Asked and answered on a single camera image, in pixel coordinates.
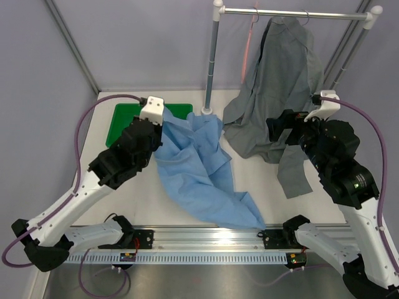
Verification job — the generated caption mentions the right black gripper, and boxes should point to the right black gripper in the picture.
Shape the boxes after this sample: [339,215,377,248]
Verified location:
[266,108,329,173]

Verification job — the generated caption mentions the light blue shirt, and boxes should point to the light blue shirt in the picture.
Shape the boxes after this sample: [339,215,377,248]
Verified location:
[155,110,266,229]

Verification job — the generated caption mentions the pink clothes hanger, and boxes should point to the pink clothes hanger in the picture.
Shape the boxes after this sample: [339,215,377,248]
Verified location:
[241,15,259,83]

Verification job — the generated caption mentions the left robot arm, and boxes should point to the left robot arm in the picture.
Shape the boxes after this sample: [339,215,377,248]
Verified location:
[12,114,163,272]

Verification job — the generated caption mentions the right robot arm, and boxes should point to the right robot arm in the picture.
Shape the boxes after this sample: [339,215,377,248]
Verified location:
[266,110,398,298]

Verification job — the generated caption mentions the grey shirt metal hanger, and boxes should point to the grey shirt metal hanger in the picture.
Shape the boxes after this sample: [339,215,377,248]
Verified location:
[301,9,310,26]

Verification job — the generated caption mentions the green plastic tray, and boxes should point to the green plastic tray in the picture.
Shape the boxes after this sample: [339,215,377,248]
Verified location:
[105,103,193,148]

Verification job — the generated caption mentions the white metal clothes rack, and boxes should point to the white metal clothes rack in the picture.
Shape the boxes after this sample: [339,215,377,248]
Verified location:
[201,1,383,115]

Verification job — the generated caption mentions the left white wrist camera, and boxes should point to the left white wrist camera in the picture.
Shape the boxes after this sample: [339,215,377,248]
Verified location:
[139,96,165,126]

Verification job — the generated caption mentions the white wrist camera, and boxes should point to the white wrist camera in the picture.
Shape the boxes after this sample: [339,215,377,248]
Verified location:
[304,90,340,122]
[139,96,165,126]

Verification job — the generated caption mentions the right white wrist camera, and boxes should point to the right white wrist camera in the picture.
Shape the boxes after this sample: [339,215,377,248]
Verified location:
[304,90,340,122]

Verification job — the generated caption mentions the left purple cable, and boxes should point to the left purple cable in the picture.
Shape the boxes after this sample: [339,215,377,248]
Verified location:
[1,94,144,268]

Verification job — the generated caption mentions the purple cable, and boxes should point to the purple cable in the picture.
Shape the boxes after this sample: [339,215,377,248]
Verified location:
[1,94,144,268]
[319,96,399,275]

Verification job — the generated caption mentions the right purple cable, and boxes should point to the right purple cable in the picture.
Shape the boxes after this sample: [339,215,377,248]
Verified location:
[319,96,399,275]

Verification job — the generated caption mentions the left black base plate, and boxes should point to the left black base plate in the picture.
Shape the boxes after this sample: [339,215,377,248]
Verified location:
[98,229,155,250]

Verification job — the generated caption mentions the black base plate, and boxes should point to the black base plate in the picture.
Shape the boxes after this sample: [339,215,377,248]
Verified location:
[98,229,155,250]
[257,229,305,250]

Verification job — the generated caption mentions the aluminium mounting rail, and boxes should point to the aluminium mounting rail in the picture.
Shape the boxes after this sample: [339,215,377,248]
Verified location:
[135,225,282,252]

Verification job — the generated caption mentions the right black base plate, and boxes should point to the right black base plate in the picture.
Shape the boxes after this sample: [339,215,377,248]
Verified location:
[257,229,305,250]

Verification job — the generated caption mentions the white slotted cable duct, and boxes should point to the white slotted cable duct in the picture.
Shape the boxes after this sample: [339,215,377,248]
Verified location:
[62,251,307,265]

